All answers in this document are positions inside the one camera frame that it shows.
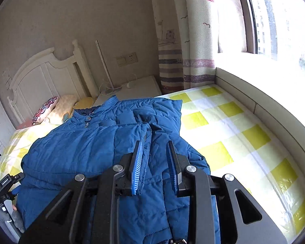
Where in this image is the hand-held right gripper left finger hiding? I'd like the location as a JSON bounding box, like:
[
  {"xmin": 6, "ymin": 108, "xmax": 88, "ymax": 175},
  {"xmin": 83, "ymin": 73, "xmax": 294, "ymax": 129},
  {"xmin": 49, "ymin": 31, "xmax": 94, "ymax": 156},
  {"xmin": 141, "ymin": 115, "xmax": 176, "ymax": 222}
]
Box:
[{"xmin": 19, "ymin": 140, "xmax": 148, "ymax": 244}]

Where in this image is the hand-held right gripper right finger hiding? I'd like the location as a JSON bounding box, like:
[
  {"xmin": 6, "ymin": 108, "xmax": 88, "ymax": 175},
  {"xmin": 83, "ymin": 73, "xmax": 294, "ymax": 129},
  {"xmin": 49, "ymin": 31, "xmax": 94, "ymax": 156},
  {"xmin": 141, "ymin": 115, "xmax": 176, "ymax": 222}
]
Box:
[{"xmin": 167, "ymin": 140, "xmax": 288, "ymax": 244}]

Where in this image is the blue down jacket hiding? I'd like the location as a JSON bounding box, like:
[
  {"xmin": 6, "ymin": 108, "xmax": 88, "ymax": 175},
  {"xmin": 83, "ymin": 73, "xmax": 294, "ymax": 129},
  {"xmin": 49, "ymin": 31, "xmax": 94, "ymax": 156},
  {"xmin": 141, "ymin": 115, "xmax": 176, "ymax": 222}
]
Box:
[{"xmin": 16, "ymin": 95, "xmax": 221, "ymax": 244}]

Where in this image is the grey cloth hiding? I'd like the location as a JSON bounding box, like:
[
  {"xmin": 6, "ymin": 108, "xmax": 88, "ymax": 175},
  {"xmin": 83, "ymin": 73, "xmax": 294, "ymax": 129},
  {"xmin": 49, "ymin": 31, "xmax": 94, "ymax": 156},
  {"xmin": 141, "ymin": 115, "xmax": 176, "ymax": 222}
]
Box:
[{"xmin": 0, "ymin": 205, "xmax": 26, "ymax": 234}]

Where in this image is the yellow checked bed sheet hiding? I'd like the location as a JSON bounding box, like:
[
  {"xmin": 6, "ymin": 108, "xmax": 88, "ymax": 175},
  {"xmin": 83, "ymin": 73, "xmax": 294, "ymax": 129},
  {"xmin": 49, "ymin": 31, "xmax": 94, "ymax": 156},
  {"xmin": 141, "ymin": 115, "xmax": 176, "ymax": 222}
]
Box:
[{"xmin": 0, "ymin": 85, "xmax": 305, "ymax": 242}]

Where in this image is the white nightstand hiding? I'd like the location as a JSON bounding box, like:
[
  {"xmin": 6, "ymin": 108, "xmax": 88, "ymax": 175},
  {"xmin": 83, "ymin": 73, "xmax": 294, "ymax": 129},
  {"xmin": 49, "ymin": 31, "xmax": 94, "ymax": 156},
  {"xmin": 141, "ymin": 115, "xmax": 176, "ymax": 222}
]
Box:
[{"xmin": 93, "ymin": 76, "xmax": 163, "ymax": 107}]

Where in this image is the floral embroidered pillow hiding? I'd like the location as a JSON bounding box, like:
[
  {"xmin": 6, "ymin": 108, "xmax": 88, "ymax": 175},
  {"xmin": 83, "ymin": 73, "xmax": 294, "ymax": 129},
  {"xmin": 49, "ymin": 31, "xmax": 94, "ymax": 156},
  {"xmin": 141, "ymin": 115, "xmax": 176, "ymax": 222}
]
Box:
[{"xmin": 31, "ymin": 97, "xmax": 59, "ymax": 126}]

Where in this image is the small yellow pillow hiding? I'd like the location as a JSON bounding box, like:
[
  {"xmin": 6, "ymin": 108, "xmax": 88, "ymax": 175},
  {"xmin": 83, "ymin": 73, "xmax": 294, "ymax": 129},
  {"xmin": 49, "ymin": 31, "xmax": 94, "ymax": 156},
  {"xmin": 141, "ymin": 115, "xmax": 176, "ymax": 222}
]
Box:
[{"xmin": 74, "ymin": 97, "xmax": 94, "ymax": 110}]

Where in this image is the pale yellow pillow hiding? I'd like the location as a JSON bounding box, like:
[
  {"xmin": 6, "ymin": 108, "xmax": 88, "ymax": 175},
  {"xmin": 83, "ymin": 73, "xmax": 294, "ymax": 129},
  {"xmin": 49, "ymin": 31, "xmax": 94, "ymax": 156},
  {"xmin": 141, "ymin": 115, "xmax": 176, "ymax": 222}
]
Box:
[{"xmin": 47, "ymin": 95, "xmax": 78, "ymax": 125}]

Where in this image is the white stick desk lamp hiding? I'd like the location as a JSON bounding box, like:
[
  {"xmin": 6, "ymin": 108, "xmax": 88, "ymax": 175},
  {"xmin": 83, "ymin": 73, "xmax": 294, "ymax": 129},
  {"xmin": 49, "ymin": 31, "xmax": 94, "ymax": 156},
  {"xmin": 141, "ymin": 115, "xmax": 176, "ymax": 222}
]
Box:
[{"xmin": 95, "ymin": 40, "xmax": 122, "ymax": 94}]

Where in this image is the white wooden headboard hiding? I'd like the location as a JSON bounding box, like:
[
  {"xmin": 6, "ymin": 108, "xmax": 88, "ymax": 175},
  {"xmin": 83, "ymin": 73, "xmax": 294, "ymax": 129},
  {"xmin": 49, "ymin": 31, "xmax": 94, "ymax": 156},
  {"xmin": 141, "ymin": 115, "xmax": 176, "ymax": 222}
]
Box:
[{"xmin": 6, "ymin": 39, "xmax": 99, "ymax": 129}]

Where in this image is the white bay window ledge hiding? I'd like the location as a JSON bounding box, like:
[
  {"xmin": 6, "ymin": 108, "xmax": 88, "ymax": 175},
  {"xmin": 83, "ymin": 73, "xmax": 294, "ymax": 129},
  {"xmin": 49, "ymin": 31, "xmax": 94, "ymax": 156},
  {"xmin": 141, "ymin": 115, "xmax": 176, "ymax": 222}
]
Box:
[{"xmin": 215, "ymin": 51, "xmax": 305, "ymax": 234}]

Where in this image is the patterned beige curtain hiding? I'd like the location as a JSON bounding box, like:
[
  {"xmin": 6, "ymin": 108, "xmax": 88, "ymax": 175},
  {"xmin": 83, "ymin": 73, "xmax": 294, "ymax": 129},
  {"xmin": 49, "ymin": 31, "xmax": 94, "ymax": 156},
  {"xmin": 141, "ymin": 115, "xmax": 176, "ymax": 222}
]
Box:
[{"xmin": 147, "ymin": 0, "xmax": 247, "ymax": 94}]

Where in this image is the window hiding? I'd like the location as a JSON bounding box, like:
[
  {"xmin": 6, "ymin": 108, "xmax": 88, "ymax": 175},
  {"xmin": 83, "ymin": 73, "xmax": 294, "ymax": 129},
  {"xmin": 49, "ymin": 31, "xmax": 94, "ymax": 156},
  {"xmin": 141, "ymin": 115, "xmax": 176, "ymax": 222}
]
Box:
[{"xmin": 234, "ymin": 0, "xmax": 305, "ymax": 87}]

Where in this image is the white cable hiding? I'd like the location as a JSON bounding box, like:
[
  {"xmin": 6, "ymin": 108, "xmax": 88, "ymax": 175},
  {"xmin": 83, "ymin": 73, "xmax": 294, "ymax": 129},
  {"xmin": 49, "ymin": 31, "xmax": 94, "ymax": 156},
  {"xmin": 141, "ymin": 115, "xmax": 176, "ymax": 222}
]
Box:
[{"xmin": 99, "ymin": 73, "xmax": 139, "ymax": 92}]

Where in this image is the beige wall socket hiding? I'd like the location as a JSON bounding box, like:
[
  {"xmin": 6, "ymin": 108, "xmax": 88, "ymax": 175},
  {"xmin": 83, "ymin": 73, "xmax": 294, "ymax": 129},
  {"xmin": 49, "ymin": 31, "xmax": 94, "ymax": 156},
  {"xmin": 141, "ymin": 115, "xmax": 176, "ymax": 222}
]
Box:
[{"xmin": 125, "ymin": 52, "xmax": 138, "ymax": 64}]

